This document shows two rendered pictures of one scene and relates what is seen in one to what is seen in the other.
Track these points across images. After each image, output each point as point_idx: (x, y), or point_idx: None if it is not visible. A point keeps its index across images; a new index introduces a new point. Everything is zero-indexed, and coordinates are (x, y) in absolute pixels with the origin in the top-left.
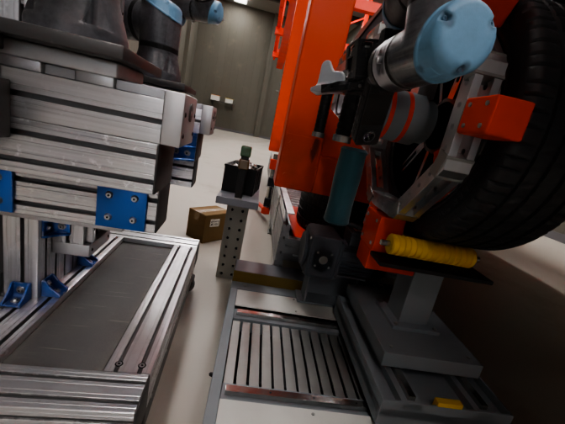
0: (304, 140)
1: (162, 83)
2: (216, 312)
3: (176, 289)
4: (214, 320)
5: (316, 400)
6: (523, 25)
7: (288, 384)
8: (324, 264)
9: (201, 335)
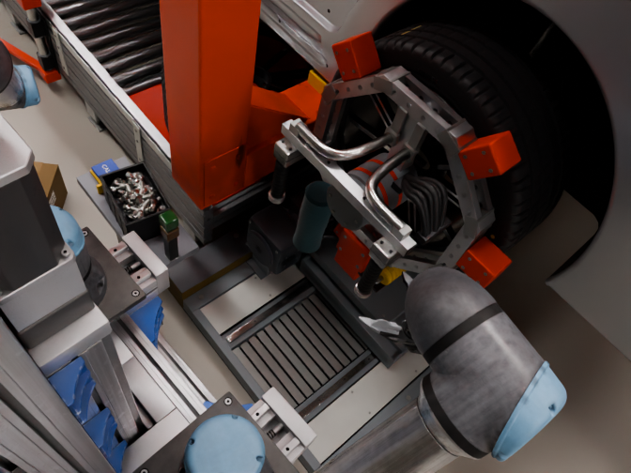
0: (226, 156)
1: (121, 314)
2: (195, 343)
3: (211, 401)
4: (204, 353)
5: (347, 379)
6: (508, 184)
7: (320, 378)
8: (292, 259)
9: (212, 380)
